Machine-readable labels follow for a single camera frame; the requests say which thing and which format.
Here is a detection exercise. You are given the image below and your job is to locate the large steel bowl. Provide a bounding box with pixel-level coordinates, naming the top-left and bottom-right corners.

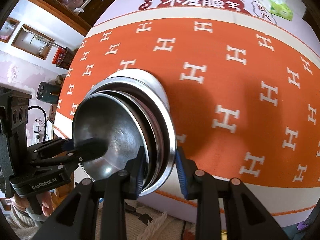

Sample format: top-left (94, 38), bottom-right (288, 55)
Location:
top-left (85, 81), bottom-right (177, 197)

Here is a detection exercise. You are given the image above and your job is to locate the person's left hand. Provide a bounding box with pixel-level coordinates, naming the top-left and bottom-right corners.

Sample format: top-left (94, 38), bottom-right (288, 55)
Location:
top-left (10, 191), bottom-right (54, 228)

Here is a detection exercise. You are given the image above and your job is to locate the dark woven basket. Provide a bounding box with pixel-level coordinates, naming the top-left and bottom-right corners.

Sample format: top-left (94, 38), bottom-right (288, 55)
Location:
top-left (52, 47), bottom-right (75, 70)

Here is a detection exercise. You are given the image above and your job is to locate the plain white plate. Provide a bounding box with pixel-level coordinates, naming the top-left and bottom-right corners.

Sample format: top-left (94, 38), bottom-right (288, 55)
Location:
top-left (101, 68), bottom-right (170, 120)

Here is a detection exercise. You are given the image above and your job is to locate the orange H pattern blanket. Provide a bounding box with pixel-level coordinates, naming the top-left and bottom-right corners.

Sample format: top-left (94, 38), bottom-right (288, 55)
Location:
top-left (55, 7), bottom-right (319, 219)

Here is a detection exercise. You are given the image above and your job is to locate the red white printed mat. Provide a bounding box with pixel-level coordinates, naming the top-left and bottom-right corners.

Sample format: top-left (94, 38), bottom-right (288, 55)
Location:
top-left (138, 0), bottom-right (278, 26)

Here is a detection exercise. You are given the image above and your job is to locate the green tissue pack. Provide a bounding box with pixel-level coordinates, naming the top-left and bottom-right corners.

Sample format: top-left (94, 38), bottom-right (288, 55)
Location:
top-left (258, 0), bottom-right (293, 21)

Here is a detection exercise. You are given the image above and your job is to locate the black cable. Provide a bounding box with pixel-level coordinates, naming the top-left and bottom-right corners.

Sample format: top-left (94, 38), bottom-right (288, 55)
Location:
top-left (28, 105), bottom-right (48, 143)

